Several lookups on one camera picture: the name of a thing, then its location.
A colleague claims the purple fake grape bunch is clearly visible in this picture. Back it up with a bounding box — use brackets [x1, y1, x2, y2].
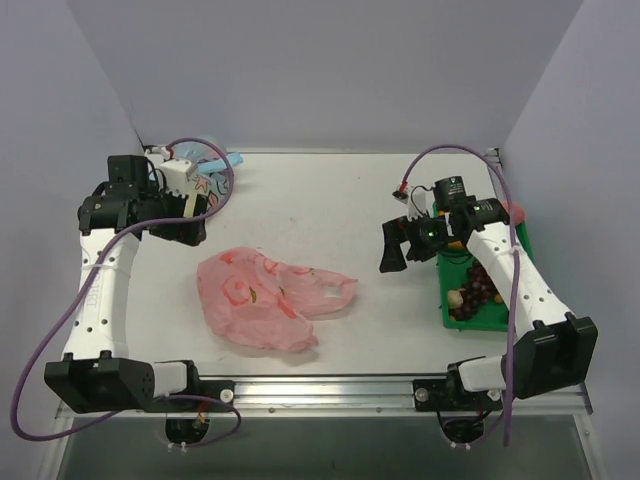
[448, 261, 500, 322]

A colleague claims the pink plastic bag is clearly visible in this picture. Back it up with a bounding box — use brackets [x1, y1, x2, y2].
[196, 247, 358, 353]

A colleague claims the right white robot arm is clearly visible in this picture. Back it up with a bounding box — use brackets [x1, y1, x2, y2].
[379, 176, 598, 409]

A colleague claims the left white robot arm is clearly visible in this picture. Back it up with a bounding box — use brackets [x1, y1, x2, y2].
[44, 155, 208, 414]

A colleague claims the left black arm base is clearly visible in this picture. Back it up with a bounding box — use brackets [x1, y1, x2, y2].
[144, 378, 236, 414]

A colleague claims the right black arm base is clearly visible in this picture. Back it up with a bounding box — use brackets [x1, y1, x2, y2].
[412, 375, 503, 413]

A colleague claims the blue tied plastic bag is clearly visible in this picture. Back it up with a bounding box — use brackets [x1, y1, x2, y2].
[169, 135, 243, 210]

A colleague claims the fake garlic bulb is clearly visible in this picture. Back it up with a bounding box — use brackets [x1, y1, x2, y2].
[447, 290, 464, 309]

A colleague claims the fake pink peach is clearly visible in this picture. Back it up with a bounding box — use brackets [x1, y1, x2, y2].
[502, 201, 526, 226]

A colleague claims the green plastic tray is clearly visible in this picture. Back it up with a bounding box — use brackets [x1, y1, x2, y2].
[437, 242, 508, 332]

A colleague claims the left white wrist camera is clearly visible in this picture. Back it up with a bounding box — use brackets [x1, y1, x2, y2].
[159, 159, 197, 218]

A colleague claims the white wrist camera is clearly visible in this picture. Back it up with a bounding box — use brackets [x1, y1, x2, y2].
[392, 185, 431, 221]
[159, 159, 197, 218]

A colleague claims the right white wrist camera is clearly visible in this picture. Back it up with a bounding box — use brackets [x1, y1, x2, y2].
[392, 185, 431, 221]

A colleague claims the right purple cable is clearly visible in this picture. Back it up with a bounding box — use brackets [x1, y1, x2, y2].
[399, 144, 517, 448]

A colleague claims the aluminium front rail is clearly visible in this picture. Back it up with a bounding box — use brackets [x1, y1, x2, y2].
[54, 374, 594, 420]

